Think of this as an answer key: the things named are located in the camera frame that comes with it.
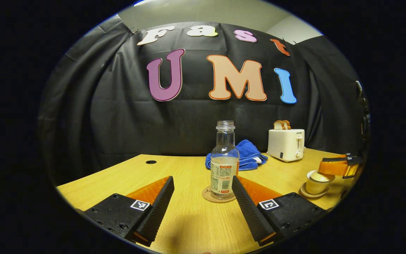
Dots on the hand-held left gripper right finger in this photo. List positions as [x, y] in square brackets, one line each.
[250, 211]

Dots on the round cork coaster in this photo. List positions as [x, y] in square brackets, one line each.
[208, 197]

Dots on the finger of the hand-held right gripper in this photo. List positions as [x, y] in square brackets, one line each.
[354, 165]
[333, 167]

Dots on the blue towel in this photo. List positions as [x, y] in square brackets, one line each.
[250, 153]

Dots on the clear glass water bottle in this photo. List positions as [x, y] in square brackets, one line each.
[224, 165]

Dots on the cream toaster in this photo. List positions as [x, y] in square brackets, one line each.
[284, 144]

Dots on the black backdrop cloth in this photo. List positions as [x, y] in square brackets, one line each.
[118, 116]

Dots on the white teacup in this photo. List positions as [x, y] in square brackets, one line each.
[315, 188]

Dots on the white teacup lid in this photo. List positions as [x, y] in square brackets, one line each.
[319, 176]

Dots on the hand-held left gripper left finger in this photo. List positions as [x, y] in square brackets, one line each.
[157, 211]

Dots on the white saucer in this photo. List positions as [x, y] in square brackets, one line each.
[307, 194]

